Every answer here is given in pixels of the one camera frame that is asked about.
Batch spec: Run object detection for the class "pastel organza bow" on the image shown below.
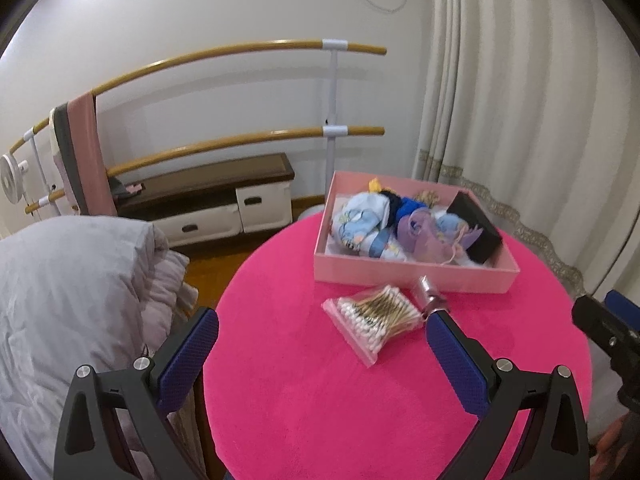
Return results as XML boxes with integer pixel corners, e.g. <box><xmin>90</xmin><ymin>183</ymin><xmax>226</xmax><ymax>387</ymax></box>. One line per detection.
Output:
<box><xmin>397</xmin><ymin>208</ymin><xmax>468</xmax><ymax>264</ymax></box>

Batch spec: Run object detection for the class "white curtain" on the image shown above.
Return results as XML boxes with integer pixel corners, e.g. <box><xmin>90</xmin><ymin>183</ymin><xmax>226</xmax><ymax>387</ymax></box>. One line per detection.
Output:
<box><xmin>412</xmin><ymin>0</ymin><xmax>639</xmax><ymax>299</ymax></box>

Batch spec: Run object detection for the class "dark navy scrunchie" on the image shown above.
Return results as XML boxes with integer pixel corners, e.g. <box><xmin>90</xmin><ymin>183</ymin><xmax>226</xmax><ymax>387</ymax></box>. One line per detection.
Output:
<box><xmin>380</xmin><ymin>190</ymin><xmax>402</xmax><ymax>226</ymax></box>

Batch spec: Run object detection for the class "brown patterned scrunchie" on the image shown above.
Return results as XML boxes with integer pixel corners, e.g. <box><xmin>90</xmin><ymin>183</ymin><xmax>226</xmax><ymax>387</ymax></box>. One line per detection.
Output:
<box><xmin>413</xmin><ymin>190</ymin><xmax>440</xmax><ymax>208</ymax></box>

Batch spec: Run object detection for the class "pink round table mat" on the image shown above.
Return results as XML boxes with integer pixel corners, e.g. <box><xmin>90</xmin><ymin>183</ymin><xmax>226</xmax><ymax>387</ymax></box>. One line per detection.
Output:
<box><xmin>203</xmin><ymin>214</ymin><xmax>592</xmax><ymax>479</ymax></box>

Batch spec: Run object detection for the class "light blue soft ball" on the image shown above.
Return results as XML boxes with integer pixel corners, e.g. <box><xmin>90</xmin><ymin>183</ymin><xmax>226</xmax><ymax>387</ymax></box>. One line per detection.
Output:
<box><xmin>435</xmin><ymin>212</ymin><xmax>468</xmax><ymax>240</ymax></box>

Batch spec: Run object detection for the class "black rectangular case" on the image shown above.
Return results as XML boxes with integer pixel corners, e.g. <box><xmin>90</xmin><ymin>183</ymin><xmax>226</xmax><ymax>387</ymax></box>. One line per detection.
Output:
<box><xmin>447</xmin><ymin>191</ymin><xmax>502</xmax><ymax>264</ymax></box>

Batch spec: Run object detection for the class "left white barre post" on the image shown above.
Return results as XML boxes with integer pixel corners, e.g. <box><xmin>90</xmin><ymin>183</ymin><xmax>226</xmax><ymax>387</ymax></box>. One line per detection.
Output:
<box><xmin>23</xmin><ymin>128</ymin><xmax>53</xmax><ymax>195</ymax></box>

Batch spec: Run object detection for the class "lower wooden ballet bar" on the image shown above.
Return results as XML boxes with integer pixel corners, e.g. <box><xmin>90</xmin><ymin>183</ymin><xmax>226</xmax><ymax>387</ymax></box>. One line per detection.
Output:
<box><xmin>25</xmin><ymin>125</ymin><xmax>384</xmax><ymax>216</ymax></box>

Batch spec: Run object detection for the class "cotton swab bag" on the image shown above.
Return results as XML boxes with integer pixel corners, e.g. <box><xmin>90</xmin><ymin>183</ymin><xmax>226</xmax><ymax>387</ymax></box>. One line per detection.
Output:
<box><xmin>322</xmin><ymin>285</ymin><xmax>425</xmax><ymax>367</ymax></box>

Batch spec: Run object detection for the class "wooden ballet bar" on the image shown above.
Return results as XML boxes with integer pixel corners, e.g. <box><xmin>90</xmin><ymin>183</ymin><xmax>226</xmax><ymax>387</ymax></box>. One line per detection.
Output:
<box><xmin>25</xmin><ymin>125</ymin><xmax>384</xmax><ymax>216</ymax></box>
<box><xmin>8</xmin><ymin>38</ymin><xmax>388</xmax><ymax>155</ymax></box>

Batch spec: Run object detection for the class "pink grey hanging towel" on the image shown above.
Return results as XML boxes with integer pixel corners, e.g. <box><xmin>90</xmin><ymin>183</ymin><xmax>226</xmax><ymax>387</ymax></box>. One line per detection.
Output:
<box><xmin>50</xmin><ymin>92</ymin><xmax>117</xmax><ymax>216</ymax></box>

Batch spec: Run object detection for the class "grey quilted bedding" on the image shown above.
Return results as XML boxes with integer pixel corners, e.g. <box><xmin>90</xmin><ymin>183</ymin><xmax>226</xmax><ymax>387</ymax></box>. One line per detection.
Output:
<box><xmin>1</xmin><ymin>216</ymin><xmax>198</xmax><ymax>479</ymax></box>

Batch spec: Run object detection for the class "clear plastic tube bag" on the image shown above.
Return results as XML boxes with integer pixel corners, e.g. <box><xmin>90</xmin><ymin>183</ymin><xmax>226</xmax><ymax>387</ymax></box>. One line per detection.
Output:
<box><xmin>411</xmin><ymin>275</ymin><xmax>449</xmax><ymax>321</ymax></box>

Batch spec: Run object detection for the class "upper wooden ballet bar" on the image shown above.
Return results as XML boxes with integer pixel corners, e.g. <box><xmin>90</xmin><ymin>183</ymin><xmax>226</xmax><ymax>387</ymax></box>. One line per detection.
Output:
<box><xmin>8</xmin><ymin>38</ymin><xmax>388</xmax><ymax>155</ymax></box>

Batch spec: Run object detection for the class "white barre post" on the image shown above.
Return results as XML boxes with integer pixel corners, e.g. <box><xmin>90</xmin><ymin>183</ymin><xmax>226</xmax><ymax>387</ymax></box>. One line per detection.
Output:
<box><xmin>321</xmin><ymin>39</ymin><xmax>348</xmax><ymax>196</ymax></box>
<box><xmin>23</xmin><ymin>128</ymin><xmax>53</xmax><ymax>195</ymax></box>

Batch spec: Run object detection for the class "royal blue knitted cloth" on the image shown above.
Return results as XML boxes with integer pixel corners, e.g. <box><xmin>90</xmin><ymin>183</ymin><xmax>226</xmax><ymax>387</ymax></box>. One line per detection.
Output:
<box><xmin>397</xmin><ymin>197</ymin><xmax>426</xmax><ymax>218</ymax></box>

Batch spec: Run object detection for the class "pink cardboard box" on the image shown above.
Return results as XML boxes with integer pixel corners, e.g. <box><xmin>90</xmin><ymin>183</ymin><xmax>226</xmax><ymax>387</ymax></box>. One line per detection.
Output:
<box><xmin>312</xmin><ymin>170</ymin><xmax>522</xmax><ymax>295</ymax></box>

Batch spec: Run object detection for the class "yellow knitted cloth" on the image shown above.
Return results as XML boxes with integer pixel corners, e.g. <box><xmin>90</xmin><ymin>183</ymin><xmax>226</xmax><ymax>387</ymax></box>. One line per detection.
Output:
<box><xmin>368</xmin><ymin>178</ymin><xmax>393</xmax><ymax>193</ymax></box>

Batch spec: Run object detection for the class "light blue printed sock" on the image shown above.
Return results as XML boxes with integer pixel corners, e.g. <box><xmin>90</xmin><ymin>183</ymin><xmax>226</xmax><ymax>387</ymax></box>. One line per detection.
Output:
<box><xmin>330</xmin><ymin>192</ymin><xmax>408</xmax><ymax>262</ymax></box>

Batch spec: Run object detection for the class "small white fan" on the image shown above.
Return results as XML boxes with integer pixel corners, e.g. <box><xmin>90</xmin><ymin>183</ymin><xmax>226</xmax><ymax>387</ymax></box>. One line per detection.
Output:
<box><xmin>0</xmin><ymin>154</ymin><xmax>29</xmax><ymax>205</ymax></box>

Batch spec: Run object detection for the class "low brown white cabinet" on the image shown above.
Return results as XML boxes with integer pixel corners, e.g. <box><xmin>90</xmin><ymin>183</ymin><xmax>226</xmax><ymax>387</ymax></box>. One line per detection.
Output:
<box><xmin>116</xmin><ymin>153</ymin><xmax>295</xmax><ymax>247</ymax></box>

